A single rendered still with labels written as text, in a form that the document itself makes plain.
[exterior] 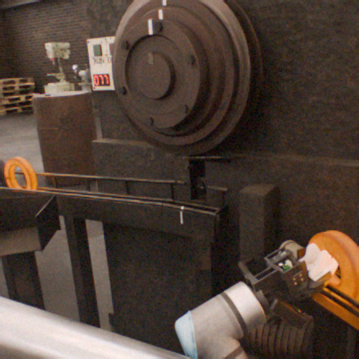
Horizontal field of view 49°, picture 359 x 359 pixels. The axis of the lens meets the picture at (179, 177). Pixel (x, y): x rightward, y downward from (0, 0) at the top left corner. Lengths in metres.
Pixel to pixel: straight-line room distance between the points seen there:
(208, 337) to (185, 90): 0.59
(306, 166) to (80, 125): 3.09
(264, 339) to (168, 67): 0.71
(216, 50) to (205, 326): 0.64
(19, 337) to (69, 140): 3.35
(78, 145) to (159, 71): 2.99
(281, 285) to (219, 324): 0.15
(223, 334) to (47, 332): 0.31
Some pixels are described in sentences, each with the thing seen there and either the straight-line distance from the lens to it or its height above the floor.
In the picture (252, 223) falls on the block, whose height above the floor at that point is 0.71.
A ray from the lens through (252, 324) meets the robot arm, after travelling 0.81.
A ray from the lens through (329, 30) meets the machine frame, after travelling 1.12.
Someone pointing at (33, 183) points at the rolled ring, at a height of 0.67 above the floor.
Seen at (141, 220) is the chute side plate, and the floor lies 0.64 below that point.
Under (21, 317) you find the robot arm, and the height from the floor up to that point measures 0.78.
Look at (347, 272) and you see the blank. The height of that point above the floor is 0.73.
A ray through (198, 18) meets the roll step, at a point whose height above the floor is 1.25.
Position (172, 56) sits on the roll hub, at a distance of 1.05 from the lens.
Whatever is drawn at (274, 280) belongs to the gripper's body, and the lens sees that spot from 0.82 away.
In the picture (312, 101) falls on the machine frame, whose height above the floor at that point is 1.02.
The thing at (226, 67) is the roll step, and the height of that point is 1.13.
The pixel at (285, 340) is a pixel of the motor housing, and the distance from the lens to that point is 1.05.
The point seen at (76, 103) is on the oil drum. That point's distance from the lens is 3.94.
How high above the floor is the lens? 1.16
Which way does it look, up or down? 17 degrees down
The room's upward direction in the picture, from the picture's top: 4 degrees counter-clockwise
